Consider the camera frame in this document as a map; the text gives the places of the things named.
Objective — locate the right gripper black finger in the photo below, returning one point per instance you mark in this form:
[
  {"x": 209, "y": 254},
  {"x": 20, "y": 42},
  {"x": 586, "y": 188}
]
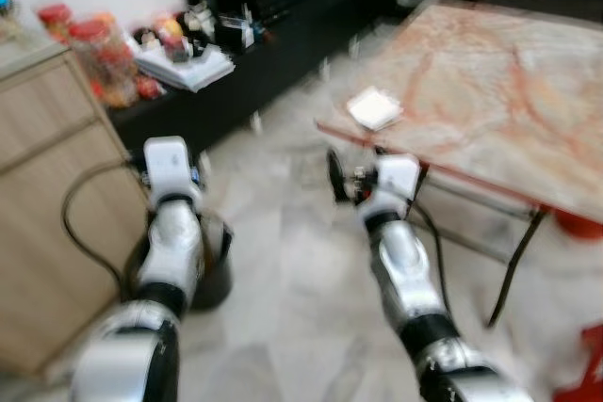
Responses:
[{"x": 335, "y": 176}]

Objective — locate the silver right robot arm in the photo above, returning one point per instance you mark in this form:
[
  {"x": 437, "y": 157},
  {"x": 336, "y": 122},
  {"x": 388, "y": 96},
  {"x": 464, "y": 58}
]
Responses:
[{"x": 405, "y": 270}]

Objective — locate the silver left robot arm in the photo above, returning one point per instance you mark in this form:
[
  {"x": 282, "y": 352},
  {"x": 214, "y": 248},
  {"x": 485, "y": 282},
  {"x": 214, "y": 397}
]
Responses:
[{"x": 174, "y": 251}]

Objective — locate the black round rubbish bin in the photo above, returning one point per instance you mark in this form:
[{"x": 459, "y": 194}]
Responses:
[{"x": 219, "y": 275}]

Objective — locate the white square napkin stack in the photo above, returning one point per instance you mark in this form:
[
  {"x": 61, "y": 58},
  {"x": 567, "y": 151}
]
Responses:
[{"x": 374, "y": 108}]

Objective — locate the long black television console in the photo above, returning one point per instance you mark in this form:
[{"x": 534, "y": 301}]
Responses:
[{"x": 283, "y": 54}]

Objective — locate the pink marble top table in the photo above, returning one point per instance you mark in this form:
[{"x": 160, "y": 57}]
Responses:
[{"x": 490, "y": 91}]

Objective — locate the white stack of papers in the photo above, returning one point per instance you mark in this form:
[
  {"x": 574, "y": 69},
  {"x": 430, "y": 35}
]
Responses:
[{"x": 188, "y": 71}]

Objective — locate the black and white toy figure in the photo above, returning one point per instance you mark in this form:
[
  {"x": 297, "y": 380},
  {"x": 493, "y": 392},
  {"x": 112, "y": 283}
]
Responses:
[{"x": 199, "y": 16}]

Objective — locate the small colourful toy figure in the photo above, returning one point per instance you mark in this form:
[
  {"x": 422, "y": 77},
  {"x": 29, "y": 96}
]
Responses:
[{"x": 165, "y": 37}]

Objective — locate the red plastic basin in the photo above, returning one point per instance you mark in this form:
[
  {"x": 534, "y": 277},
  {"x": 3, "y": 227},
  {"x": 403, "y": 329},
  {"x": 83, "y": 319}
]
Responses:
[{"x": 582, "y": 226}]

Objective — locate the large red-lidded snack jar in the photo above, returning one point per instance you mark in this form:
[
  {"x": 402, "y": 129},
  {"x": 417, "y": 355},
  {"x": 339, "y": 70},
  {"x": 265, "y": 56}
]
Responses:
[{"x": 102, "y": 58}]

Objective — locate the light wooden cabinet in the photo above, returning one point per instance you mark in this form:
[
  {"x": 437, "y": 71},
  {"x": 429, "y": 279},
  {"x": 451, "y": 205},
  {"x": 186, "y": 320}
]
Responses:
[{"x": 47, "y": 185}]

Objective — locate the red plastic stool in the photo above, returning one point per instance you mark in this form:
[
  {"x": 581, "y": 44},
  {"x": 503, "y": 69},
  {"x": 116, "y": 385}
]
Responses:
[{"x": 586, "y": 374}]

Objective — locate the small red-lidded snack jar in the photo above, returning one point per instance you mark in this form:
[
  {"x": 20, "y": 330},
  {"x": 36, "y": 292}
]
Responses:
[{"x": 55, "y": 21}]

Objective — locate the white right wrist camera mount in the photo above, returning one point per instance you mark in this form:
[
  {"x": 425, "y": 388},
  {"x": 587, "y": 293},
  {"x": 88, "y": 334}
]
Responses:
[{"x": 398, "y": 176}]

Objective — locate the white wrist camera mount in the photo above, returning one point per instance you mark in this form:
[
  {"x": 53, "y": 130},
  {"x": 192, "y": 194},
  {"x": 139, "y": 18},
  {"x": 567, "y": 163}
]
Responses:
[
  {"x": 170, "y": 162},
  {"x": 398, "y": 176}
]

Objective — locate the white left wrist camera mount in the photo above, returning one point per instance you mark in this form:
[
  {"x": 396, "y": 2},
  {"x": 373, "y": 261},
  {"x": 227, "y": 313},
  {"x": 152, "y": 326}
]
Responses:
[{"x": 170, "y": 162}]

